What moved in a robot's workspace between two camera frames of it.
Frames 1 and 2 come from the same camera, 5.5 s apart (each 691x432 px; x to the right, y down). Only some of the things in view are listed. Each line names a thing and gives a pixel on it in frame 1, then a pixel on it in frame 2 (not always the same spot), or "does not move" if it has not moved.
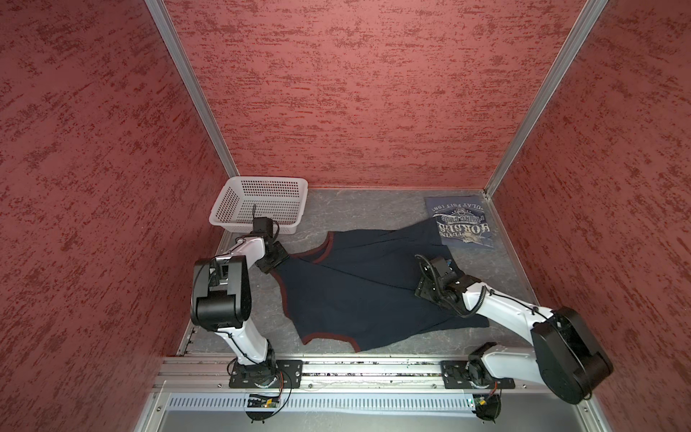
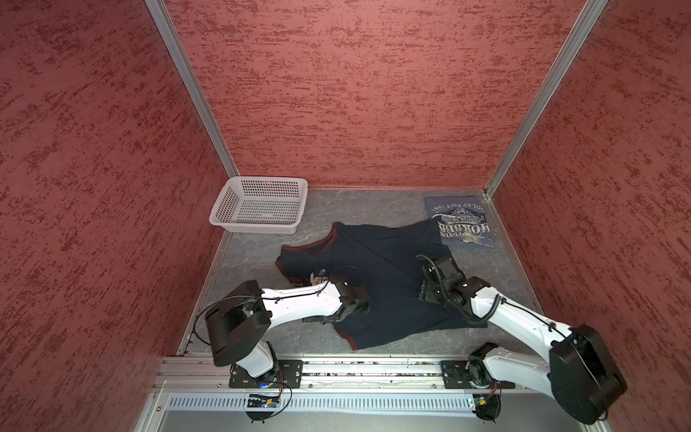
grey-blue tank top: (462, 219) does not move
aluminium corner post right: (588, 18) does not move
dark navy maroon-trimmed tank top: (363, 285) does not move
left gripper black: (282, 256) → (314, 319)
